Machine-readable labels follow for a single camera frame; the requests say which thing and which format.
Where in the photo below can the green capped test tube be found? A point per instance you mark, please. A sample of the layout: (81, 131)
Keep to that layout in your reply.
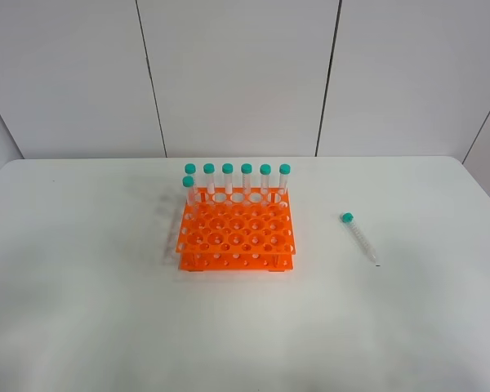
(347, 218)

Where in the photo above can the orange test tube rack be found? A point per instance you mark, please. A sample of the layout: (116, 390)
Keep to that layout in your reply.
(236, 232)

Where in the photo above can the second row left tube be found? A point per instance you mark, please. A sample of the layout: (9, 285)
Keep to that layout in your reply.
(191, 189)

